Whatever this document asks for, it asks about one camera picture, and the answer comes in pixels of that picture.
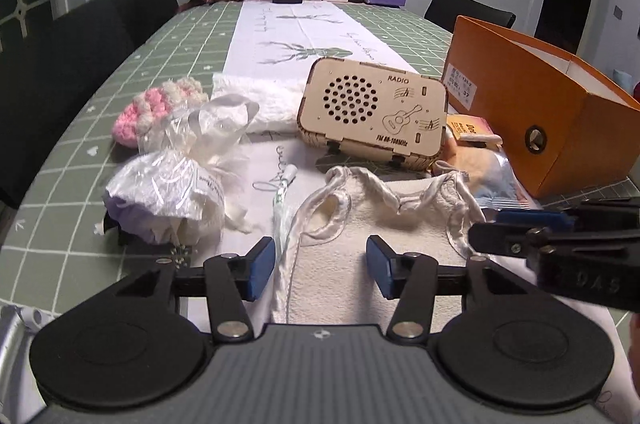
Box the white fluffy cloth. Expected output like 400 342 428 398
210 73 308 135

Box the orange cardboard box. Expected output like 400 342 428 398
441 15 640 200

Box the black chair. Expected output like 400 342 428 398
424 0 517 30
95 0 179 50
0 0 136 210

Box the white towel with satin trim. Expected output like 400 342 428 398
271 164 488 325

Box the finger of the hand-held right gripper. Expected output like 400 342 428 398
492 199 640 230
468 223 556 257

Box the clear wrapped white tube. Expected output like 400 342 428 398
272 164 299 250

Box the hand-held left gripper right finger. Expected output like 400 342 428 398
366 235 538 341

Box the green and white tablecloth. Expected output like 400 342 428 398
0 0 640 424

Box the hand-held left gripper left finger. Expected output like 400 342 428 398
107 237 277 342

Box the plastic flower bouquet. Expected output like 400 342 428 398
104 97 261 247

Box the pink and white knitted pouch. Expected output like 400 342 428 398
112 78 210 149

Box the person's right forearm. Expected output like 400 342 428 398
629 311 640 400

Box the orange snack packet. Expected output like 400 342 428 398
432 113 541 211

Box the wooden radio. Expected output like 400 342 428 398
297 57 448 170

